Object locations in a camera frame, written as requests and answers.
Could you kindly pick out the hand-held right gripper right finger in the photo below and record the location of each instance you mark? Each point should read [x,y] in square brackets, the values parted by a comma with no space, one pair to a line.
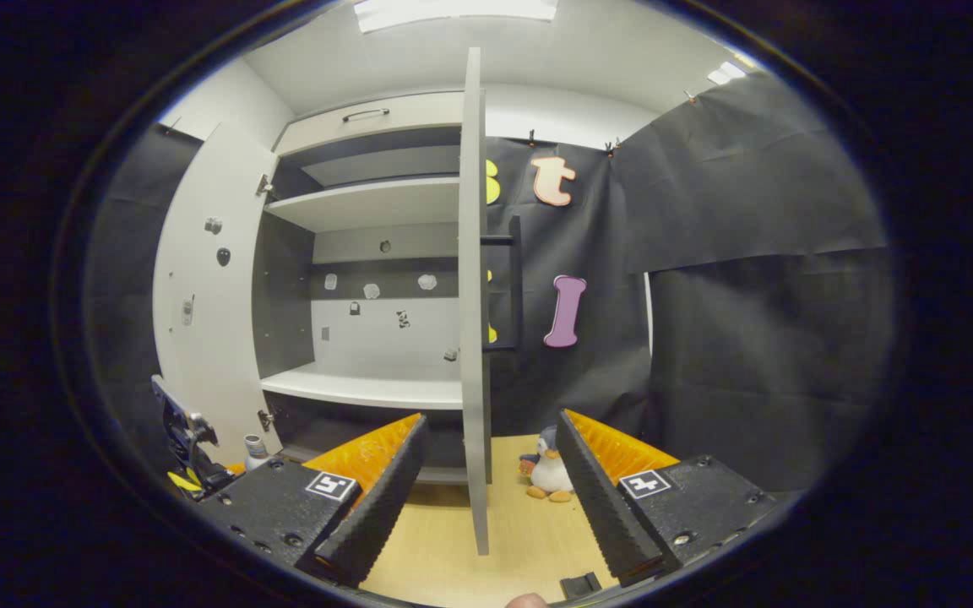
[596,498]

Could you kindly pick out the black backdrop cloth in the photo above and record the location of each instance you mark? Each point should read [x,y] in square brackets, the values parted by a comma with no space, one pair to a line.
[748,253]
[132,253]

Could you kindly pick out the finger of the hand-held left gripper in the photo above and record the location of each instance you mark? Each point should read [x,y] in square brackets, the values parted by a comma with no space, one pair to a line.
[212,480]

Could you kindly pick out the small ceiling light panel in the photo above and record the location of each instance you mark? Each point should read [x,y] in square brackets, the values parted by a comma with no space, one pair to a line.
[725,73]

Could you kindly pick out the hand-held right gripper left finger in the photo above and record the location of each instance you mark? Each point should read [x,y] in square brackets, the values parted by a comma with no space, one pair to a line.
[381,498]

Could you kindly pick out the large ceiling light panel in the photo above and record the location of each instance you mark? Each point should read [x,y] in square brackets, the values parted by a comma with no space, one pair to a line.
[453,10]

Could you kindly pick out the white cabinet door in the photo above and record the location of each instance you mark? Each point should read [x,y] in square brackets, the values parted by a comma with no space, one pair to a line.
[216,355]
[474,338]

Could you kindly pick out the penguin plush toy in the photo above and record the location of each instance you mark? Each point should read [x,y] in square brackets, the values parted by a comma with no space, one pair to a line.
[550,473]

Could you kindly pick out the silver bottle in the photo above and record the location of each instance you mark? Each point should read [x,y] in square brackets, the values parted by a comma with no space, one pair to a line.
[255,447]

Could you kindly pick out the white cabinet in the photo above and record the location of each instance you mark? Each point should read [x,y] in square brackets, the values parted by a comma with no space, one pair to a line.
[368,203]

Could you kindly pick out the small black box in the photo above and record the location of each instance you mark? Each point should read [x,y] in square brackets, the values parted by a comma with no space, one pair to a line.
[580,585]

